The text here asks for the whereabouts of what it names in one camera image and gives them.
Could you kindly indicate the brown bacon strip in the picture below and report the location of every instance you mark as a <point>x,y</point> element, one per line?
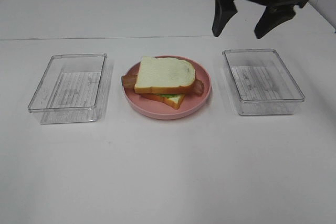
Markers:
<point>129,81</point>

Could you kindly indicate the clear plastic tray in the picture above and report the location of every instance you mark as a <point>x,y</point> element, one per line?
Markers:
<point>73,89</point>
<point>260,83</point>

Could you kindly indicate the clear plastic right tray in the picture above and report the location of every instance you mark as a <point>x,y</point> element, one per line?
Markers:
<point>260,83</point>

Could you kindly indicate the pink bacon strip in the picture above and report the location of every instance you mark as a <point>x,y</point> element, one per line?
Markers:
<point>198,87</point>

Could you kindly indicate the clear plastic left tray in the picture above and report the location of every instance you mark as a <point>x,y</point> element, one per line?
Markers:
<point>73,89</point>

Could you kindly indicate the pink round plate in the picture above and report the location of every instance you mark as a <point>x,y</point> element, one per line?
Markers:
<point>161,111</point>

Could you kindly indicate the green lettuce leaf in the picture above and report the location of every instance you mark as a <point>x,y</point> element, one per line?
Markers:
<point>169,95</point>

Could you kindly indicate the white bread slice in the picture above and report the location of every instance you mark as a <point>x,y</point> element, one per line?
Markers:
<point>172,102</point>

